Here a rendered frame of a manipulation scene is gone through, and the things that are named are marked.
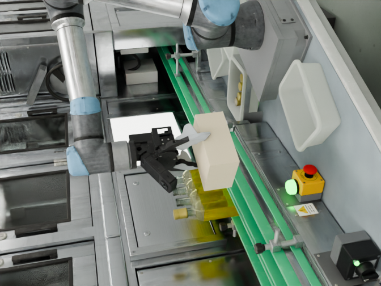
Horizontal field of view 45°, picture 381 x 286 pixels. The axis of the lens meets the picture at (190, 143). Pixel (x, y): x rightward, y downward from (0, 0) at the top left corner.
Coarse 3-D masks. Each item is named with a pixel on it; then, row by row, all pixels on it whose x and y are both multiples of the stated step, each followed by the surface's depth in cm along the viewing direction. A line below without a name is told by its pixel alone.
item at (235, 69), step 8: (232, 64) 178; (232, 72) 180; (240, 72) 180; (232, 80) 182; (232, 88) 184; (232, 96) 186; (232, 104) 187; (232, 112) 182; (240, 112) 172; (240, 120) 174
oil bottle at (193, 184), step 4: (192, 180) 162; (196, 180) 162; (200, 180) 162; (188, 184) 161; (192, 184) 160; (196, 184) 160; (200, 184) 160; (188, 188) 160; (192, 188) 159; (196, 188) 159; (188, 192) 160; (188, 196) 162
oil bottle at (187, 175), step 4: (184, 172) 166; (188, 172) 166; (192, 172) 166; (196, 172) 166; (184, 176) 165; (188, 176) 164; (192, 176) 164; (196, 176) 164; (184, 180) 165; (188, 180) 164; (184, 184) 166
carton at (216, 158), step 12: (204, 120) 117; (216, 120) 118; (216, 132) 115; (228, 132) 116; (204, 144) 113; (216, 144) 113; (228, 144) 113; (204, 156) 114; (216, 156) 111; (228, 156) 111; (204, 168) 115; (216, 168) 111; (228, 168) 112; (204, 180) 117; (216, 180) 116; (228, 180) 117
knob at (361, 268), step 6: (360, 264) 108; (366, 264) 108; (372, 264) 109; (360, 270) 108; (366, 270) 107; (372, 270) 107; (360, 276) 108; (366, 276) 107; (372, 276) 107; (378, 276) 107
